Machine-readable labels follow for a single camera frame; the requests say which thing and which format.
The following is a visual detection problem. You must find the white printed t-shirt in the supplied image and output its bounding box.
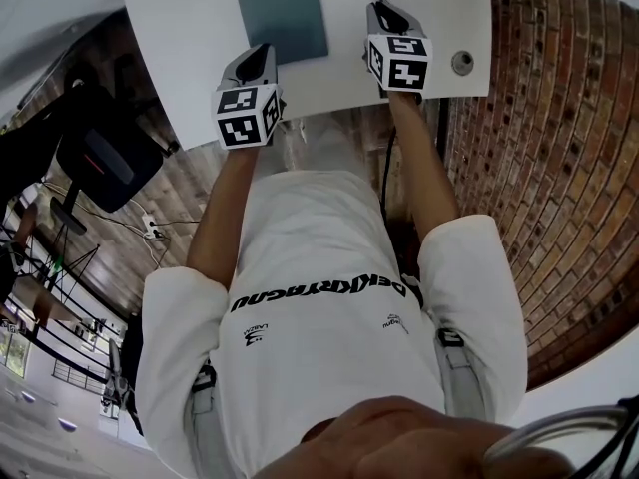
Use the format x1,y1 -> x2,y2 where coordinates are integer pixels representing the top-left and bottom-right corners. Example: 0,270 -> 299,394
134,169 -> 530,479

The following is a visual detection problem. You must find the grey-blue notebook stationery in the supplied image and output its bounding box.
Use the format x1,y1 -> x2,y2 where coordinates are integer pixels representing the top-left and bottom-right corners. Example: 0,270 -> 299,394
232,0 -> 331,67

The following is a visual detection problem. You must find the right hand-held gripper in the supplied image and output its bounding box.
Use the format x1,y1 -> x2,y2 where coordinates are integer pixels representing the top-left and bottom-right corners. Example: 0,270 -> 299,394
361,1 -> 434,93

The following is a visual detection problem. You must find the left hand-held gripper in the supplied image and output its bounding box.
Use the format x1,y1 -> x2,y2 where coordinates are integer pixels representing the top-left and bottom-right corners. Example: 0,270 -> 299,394
211,43 -> 287,152

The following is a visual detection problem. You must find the black office chair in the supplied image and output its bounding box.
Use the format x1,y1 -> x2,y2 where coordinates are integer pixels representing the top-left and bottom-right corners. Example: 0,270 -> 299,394
0,55 -> 182,235

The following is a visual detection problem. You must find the grey desk cable grommet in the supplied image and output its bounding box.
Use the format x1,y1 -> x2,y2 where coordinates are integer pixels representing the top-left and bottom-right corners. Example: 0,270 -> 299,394
450,49 -> 476,76

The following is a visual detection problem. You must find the person's right forearm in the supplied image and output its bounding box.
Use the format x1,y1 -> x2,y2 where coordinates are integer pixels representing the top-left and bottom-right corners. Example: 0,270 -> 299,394
386,89 -> 461,247

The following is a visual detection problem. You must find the white desk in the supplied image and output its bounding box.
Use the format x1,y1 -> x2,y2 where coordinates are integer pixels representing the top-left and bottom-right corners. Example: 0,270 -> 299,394
117,0 -> 493,152

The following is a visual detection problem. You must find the black metal railing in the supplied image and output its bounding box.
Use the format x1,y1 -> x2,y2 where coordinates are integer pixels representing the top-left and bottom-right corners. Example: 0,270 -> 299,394
0,244 -> 127,394

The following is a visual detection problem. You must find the white power strip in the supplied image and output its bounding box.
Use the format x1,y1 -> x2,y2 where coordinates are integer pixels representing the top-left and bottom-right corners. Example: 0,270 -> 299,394
141,213 -> 167,241

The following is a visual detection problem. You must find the person's left forearm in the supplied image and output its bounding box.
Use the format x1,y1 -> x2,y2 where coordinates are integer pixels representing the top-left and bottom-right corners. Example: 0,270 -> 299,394
186,143 -> 262,287

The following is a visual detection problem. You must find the grey head mount cable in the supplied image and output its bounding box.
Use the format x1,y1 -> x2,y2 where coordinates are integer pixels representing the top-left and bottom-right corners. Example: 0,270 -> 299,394
482,404 -> 639,468

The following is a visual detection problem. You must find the black desk leg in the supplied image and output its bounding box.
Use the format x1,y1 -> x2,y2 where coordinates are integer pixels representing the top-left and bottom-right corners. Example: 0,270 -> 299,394
435,98 -> 451,160

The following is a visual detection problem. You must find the grey harness strap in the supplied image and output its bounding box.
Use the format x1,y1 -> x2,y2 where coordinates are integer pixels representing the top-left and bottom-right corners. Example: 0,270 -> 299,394
432,327 -> 494,424
191,360 -> 227,479

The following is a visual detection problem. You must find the person's chin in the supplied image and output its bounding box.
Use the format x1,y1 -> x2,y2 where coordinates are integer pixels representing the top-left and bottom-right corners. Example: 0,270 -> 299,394
248,395 -> 575,479

